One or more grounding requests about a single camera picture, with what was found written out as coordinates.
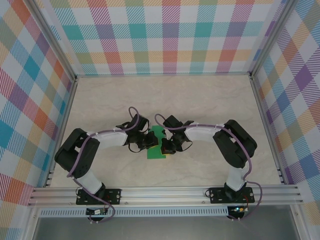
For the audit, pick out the green paper sheet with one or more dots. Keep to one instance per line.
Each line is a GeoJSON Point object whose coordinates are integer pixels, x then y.
{"type": "Point", "coordinates": [152, 155]}

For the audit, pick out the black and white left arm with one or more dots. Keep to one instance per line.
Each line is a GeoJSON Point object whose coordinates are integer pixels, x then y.
{"type": "Point", "coordinates": [75, 155]}

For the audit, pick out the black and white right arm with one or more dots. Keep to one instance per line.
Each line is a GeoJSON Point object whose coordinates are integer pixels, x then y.
{"type": "Point", "coordinates": [235, 147]}

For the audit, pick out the grey metal sheet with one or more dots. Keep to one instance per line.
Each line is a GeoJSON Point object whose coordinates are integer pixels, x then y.
{"type": "Point", "coordinates": [162, 228]}

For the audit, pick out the circuit board with green light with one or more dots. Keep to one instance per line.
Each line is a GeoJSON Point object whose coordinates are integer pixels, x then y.
{"type": "Point", "coordinates": [238, 209]}

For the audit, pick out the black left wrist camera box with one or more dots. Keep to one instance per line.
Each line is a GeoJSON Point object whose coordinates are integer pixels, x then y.
{"type": "Point", "coordinates": [140, 122]}

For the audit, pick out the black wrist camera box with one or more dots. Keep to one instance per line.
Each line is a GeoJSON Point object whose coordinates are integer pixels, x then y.
{"type": "Point", "coordinates": [172, 121]}
{"type": "Point", "coordinates": [140, 122]}

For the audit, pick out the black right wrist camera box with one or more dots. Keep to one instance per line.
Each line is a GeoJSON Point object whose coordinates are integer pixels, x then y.
{"type": "Point", "coordinates": [172, 121]}

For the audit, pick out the wide aluminium base rail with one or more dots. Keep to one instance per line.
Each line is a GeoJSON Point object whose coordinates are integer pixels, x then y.
{"type": "Point", "coordinates": [162, 196]}

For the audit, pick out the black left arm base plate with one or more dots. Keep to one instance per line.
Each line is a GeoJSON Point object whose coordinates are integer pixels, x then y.
{"type": "Point", "coordinates": [113, 196]}

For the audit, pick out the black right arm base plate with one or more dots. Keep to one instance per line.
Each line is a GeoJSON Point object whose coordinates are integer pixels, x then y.
{"type": "Point", "coordinates": [216, 196]}

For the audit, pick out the aluminium side rail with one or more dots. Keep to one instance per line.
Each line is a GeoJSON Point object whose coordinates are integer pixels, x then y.
{"type": "Point", "coordinates": [62, 125]}
{"type": "Point", "coordinates": [267, 130]}

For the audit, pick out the aluminium frame post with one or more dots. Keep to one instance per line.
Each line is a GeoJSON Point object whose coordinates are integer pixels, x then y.
{"type": "Point", "coordinates": [272, 37]}
{"type": "Point", "coordinates": [55, 42]}

